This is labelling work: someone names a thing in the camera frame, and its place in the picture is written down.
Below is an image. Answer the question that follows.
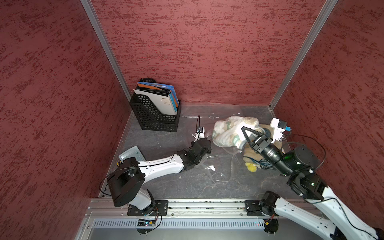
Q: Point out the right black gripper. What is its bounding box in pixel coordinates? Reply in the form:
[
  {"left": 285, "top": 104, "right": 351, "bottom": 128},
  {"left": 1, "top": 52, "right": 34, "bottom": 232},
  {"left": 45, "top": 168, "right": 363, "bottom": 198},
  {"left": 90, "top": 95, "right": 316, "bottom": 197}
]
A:
[{"left": 240, "top": 125, "right": 293, "bottom": 175}]

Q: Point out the cream green striped blanket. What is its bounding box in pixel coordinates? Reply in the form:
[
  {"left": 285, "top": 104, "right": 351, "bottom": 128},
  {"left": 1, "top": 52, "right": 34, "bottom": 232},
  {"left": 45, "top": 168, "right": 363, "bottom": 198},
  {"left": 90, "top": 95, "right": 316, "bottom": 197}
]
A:
[{"left": 212, "top": 116, "right": 259, "bottom": 150}]

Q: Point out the clear plastic vacuum bag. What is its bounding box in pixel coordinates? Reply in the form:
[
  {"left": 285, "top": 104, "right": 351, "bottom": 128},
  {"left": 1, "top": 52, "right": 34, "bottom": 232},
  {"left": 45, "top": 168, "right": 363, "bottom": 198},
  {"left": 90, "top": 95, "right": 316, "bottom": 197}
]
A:
[{"left": 181, "top": 104, "right": 273, "bottom": 185}]

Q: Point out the beige orange blue patterned blanket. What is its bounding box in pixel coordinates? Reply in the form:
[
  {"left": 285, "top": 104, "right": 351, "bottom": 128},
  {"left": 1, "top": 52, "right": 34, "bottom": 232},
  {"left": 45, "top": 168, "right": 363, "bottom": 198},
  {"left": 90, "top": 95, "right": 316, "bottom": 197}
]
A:
[{"left": 241, "top": 127, "right": 284, "bottom": 168}]

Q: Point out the orange white checkered blanket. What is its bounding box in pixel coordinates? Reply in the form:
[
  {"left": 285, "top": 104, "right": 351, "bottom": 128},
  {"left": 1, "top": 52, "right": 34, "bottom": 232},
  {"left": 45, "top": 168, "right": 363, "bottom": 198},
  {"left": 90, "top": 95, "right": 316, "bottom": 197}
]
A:
[{"left": 245, "top": 163, "right": 260, "bottom": 173}]

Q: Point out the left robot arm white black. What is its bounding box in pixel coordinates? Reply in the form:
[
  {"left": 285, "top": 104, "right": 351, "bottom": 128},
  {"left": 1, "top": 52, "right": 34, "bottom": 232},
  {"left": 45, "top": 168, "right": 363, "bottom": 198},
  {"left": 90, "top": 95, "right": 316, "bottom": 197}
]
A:
[{"left": 107, "top": 138, "right": 212, "bottom": 215}]

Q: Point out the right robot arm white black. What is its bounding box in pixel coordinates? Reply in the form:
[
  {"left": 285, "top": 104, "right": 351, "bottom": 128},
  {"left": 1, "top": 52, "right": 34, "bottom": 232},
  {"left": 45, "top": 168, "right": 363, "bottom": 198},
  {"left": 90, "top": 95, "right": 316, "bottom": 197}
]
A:
[{"left": 241, "top": 127, "right": 384, "bottom": 240}]

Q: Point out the blue folder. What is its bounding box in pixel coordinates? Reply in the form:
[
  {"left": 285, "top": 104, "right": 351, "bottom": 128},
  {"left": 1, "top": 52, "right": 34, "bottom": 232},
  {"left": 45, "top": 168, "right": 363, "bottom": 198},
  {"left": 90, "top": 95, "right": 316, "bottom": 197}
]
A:
[{"left": 138, "top": 82, "right": 180, "bottom": 108}]

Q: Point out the black mesh file holder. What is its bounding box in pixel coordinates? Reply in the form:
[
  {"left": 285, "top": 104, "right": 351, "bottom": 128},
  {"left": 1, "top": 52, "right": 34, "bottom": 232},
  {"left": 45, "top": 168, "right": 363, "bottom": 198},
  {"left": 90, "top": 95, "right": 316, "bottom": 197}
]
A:
[{"left": 130, "top": 78, "right": 181, "bottom": 132}]

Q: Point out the white booklet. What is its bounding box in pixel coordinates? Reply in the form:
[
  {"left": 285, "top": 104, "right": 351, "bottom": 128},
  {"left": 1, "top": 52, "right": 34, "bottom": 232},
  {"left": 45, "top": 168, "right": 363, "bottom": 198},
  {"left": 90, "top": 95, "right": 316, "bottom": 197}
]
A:
[{"left": 134, "top": 89, "right": 177, "bottom": 116}]

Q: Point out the grey desk calculator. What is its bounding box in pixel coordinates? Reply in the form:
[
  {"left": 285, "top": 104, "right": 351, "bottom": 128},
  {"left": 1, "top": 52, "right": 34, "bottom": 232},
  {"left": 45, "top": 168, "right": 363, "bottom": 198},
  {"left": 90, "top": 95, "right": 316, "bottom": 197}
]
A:
[{"left": 119, "top": 146, "right": 146, "bottom": 164}]

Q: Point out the orange folder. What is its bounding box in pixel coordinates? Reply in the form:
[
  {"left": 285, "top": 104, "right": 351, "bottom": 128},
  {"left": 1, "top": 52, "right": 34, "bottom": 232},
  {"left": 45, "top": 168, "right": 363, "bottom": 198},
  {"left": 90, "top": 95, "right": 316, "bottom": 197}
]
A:
[{"left": 136, "top": 84, "right": 170, "bottom": 92}]

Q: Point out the right corner aluminium profile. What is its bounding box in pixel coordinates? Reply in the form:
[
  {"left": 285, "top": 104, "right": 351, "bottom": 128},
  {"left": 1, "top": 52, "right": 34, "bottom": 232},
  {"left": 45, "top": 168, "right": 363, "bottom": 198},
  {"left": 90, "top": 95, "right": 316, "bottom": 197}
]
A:
[{"left": 269, "top": 0, "right": 338, "bottom": 111}]

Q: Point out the corner aluminium profile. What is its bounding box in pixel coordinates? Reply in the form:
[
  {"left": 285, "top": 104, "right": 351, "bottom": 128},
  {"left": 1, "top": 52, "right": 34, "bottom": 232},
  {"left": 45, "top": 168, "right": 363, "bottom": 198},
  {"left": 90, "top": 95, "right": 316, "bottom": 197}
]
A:
[
  {"left": 81, "top": 0, "right": 131, "bottom": 101},
  {"left": 269, "top": 0, "right": 338, "bottom": 111}
]

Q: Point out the left corner aluminium profile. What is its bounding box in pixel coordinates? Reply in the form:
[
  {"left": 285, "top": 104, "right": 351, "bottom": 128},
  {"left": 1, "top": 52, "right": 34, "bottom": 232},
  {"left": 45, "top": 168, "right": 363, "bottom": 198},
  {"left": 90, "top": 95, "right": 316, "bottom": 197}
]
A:
[{"left": 81, "top": 0, "right": 131, "bottom": 101}]

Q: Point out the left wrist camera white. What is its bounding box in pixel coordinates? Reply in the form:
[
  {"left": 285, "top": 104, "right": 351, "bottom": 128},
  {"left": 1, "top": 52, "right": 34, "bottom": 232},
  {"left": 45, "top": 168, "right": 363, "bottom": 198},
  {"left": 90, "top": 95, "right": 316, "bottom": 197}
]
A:
[{"left": 195, "top": 126, "right": 205, "bottom": 142}]

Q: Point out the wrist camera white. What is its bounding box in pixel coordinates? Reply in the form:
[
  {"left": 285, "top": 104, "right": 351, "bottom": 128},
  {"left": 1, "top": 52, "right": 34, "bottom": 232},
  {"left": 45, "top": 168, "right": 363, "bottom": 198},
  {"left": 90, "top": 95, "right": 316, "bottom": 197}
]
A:
[
  {"left": 195, "top": 126, "right": 205, "bottom": 142},
  {"left": 270, "top": 118, "right": 292, "bottom": 143}
]

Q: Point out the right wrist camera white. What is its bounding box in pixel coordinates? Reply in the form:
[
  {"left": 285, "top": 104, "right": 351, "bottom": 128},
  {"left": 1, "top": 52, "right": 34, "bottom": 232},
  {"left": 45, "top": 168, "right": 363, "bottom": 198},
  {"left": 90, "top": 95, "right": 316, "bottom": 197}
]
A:
[{"left": 270, "top": 118, "right": 292, "bottom": 143}]

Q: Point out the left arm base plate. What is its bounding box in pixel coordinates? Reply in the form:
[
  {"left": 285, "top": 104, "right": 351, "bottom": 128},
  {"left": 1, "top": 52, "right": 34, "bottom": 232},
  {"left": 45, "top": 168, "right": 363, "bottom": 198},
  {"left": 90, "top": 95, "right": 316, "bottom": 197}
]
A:
[{"left": 127, "top": 200, "right": 169, "bottom": 217}]

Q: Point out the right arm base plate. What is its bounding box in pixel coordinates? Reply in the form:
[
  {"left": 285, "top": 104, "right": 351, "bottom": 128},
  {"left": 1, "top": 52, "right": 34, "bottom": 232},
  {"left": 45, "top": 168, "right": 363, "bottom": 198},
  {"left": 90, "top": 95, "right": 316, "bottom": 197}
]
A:
[{"left": 244, "top": 200, "right": 270, "bottom": 217}]

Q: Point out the aluminium front rail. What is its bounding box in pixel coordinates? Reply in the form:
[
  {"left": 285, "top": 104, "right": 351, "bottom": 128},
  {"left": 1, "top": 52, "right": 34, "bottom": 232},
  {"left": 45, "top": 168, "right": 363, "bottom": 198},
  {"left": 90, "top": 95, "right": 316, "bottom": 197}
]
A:
[{"left": 85, "top": 197, "right": 328, "bottom": 219}]

